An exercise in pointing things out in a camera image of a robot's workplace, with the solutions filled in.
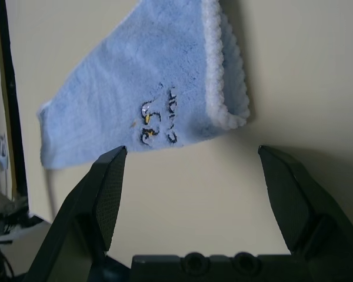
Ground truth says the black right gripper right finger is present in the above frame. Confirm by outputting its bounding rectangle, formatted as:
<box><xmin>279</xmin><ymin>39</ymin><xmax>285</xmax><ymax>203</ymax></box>
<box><xmin>258</xmin><ymin>145</ymin><xmax>353</xmax><ymax>261</ymax></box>

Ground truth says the light blue terry towel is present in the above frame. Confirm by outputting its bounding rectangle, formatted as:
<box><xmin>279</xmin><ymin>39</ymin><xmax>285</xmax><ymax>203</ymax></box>
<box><xmin>36</xmin><ymin>0</ymin><xmax>251</xmax><ymax>170</ymax></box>

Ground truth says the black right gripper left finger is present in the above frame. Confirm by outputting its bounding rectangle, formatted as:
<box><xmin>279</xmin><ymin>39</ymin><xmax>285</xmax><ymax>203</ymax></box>
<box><xmin>25</xmin><ymin>146</ymin><xmax>128</xmax><ymax>282</ymax></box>

